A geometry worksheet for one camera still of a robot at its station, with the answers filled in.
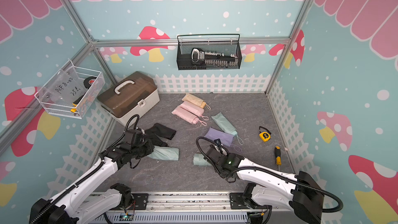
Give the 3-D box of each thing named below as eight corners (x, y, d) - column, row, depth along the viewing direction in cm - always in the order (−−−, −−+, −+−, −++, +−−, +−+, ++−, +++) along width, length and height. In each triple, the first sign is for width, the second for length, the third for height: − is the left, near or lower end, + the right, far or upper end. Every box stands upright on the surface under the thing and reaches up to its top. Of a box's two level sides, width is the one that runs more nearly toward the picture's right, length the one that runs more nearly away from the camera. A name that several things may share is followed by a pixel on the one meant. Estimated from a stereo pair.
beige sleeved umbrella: (183, 101, 118) (183, 96, 114) (187, 97, 121) (186, 92, 117) (208, 112, 111) (208, 108, 108) (211, 107, 114) (211, 103, 110)
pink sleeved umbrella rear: (180, 107, 113) (179, 105, 111) (184, 102, 116) (184, 99, 114) (207, 120, 105) (207, 118, 103) (211, 114, 109) (212, 112, 107)
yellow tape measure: (258, 140, 98) (259, 138, 96) (259, 128, 103) (260, 126, 101) (269, 142, 97) (270, 140, 94) (269, 130, 102) (270, 128, 100)
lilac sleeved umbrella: (204, 136, 98) (204, 135, 96) (209, 127, 102) (210, 125, 100) (229, 147, 93) (230, 146, 91) (233, 137, 98) (234, 135, 96)
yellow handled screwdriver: (275, 170, 86) (277, 168, 84) (274, 147, 94) (276, 145, 92) (280, 171, 86) (282, 169, 83) (278, 148, 94) (280, 146, 92)
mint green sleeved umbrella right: (230, 139, 97) (230, 137, 95) (212, 118, 107) (212, 116, 105) (238, 134, 99) (239, 131, 97) (220, 114, 110) (220, 111, 107)
